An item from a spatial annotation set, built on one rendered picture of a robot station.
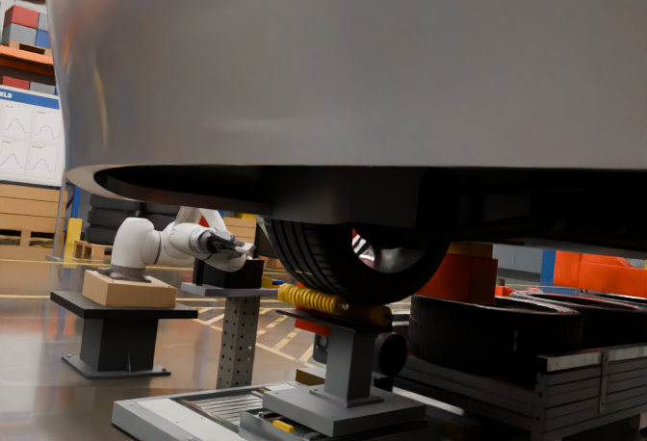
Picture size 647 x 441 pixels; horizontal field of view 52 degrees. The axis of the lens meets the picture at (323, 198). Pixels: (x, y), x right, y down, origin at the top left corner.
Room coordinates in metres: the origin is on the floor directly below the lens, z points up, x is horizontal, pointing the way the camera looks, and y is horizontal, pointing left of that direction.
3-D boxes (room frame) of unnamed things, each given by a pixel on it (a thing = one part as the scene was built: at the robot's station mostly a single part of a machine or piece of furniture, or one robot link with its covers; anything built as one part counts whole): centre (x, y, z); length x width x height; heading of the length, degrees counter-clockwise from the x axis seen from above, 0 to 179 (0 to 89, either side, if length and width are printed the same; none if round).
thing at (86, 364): (2.97, 0.84, 0.15); 0.50 x 0.50 x 0.30; 37
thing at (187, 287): (2.66, 0.30, 0.44); 0.43 x 0.17 x 0.03; 134
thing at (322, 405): (1.99, -0.13, 0.32); 0.40 x 0.30 x 0.28; 134
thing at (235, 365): (2.68, 0.28, 0.21); 0.10 x 0.10 x 0.42; 44
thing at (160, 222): (9.39, 2.63, 0.55); 1.40 x 0.80 x 1.09; 129
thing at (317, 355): (2.35, -0.21, 0.26); 0.42 x 0.18 x 0.35; 44
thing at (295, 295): (1.96, 0.00, 0.51); 0.29 x 0.06 x 0.06; 44
